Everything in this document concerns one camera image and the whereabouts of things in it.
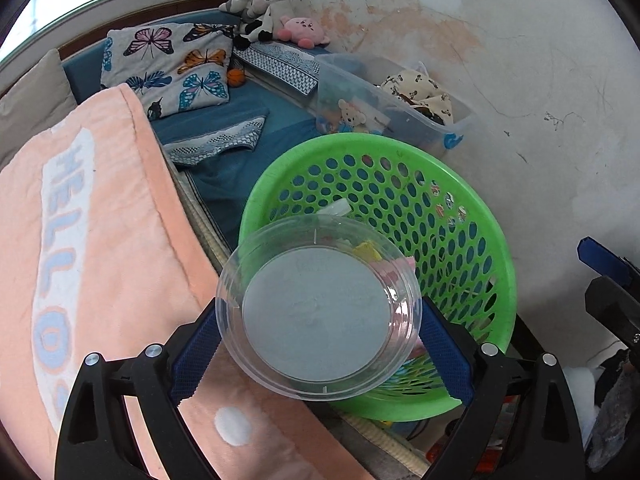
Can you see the beige cushion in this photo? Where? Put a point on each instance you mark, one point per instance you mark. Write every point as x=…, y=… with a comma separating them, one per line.
x=37, y=101

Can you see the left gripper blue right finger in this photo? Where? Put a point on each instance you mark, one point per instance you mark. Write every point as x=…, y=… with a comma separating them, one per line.
x=450, y=362

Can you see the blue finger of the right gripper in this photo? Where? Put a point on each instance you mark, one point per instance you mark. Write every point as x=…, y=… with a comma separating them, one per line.
x=613, y=308
x=603, y=261

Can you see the pink snack packet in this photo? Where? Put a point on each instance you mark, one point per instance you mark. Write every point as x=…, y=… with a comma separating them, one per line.
x=400, y=272

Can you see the pink flower blanket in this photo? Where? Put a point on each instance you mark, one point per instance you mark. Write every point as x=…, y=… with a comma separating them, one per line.
x=97, y=255

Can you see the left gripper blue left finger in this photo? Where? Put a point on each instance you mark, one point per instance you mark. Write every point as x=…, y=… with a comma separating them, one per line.
x=191, y=348

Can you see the pink plush toy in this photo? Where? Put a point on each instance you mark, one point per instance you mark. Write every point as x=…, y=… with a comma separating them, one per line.
x=306, y=33

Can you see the grey sleeve forearm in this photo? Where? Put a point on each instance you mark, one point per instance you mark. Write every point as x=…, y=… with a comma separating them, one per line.
x=613, y=452

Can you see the small orange ball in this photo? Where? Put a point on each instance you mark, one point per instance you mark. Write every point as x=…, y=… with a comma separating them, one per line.
x=236, y=77

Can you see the grey plush toy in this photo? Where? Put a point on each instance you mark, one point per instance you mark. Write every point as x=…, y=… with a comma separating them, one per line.
x=235, y=7

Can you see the patterned blue cloth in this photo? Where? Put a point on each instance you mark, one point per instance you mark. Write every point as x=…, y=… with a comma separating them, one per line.
x=295, y=68

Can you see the cow plush toy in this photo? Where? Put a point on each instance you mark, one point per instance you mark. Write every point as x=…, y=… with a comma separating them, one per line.
x=261, y=21

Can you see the clear storage bin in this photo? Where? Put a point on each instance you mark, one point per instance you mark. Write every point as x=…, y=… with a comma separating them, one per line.
x=349, y=100

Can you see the spotted beige cloth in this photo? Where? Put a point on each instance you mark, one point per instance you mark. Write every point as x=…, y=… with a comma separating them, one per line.
x=422, y=93

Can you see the right butterfly pillow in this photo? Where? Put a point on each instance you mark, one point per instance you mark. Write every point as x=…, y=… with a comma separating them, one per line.
x=171, y=68

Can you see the blue sofa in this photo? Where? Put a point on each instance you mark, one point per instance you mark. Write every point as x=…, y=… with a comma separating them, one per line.
x=221, y=150

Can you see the clear plastic lid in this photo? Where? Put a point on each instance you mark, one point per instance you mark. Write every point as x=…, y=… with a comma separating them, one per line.
x=302, y=314

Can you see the green plastic trash basket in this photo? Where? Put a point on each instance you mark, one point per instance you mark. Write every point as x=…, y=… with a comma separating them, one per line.
x=424, y=208

